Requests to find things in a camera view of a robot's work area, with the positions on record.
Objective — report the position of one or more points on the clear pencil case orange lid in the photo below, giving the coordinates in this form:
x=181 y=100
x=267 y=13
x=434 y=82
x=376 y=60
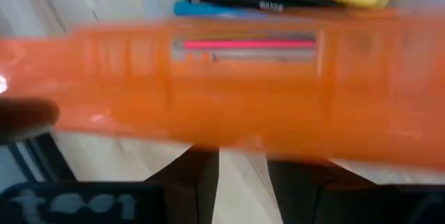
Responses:
x=243 y=105

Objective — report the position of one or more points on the pink highlighter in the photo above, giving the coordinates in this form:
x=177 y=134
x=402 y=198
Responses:
x=243 y=44

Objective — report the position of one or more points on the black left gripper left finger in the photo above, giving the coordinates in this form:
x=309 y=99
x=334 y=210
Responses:
x=187 y=182

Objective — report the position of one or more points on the black table frame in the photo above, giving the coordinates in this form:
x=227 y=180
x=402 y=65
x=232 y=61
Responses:
x=52 y=158

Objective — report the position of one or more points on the blue pen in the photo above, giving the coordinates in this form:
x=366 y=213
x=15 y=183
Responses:
x=201 y=8

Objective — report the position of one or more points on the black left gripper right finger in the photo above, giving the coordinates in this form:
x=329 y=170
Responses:
x=306 y=189

